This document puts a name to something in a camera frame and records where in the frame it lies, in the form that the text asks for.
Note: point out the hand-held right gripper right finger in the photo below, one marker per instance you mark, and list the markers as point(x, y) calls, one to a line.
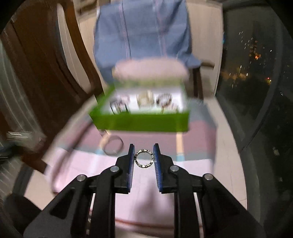
point(157, 164)

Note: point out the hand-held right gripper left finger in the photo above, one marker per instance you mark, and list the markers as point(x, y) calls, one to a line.
point(131, 162)

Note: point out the silver bangle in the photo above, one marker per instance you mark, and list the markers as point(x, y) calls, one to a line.
point(105, 150)

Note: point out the green cardboard box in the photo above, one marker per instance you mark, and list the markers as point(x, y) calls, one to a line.
point(142, 122)

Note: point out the pink striped mat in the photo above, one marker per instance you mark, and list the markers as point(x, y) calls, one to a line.
point(196, 141)

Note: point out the pink cushion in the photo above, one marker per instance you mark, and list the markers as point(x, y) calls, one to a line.
point(151, 69)

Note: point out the wooden armchair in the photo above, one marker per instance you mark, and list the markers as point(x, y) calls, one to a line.
point(203, 68)

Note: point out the blue plaid cloth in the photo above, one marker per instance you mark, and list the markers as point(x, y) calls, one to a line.
point(142, 34)

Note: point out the carved wooden chair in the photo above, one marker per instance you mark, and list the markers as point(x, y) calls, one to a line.
point(39, 68)

